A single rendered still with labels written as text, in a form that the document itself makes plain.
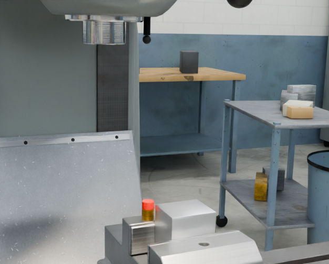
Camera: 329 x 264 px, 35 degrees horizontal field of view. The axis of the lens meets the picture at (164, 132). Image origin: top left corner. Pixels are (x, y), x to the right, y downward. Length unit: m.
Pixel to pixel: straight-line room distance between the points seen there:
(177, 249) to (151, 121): 4.59
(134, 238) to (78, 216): 0.28
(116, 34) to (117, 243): 0.31
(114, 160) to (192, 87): 4.34
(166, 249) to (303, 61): 5.39
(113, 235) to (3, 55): 0.38
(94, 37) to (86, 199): 0.45
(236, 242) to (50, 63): 0.49
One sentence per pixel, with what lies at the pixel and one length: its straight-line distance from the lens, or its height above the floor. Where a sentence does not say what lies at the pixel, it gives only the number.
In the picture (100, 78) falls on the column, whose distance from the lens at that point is 0.98.
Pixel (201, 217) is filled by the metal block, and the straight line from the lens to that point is 0.65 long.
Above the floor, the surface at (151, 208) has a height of 1.07.
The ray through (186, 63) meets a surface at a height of 0.97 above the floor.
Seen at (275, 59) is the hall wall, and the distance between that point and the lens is 5.75.
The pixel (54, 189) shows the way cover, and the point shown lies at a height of 1.01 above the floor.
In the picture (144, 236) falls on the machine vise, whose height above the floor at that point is 1.04.
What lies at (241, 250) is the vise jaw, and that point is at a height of 1.05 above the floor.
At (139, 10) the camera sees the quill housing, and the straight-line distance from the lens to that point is 0.53.
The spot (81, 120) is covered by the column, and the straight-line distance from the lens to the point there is 0.98.
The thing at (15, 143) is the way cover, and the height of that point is 1.09.
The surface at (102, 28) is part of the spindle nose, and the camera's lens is 0.57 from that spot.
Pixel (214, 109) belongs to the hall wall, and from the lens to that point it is 5.44.
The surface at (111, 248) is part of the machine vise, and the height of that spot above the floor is 0.99.
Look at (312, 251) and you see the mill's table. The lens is 0.92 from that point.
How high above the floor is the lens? 1.30
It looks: 12 degrees down
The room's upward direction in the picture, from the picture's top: 1 degrees clockwise
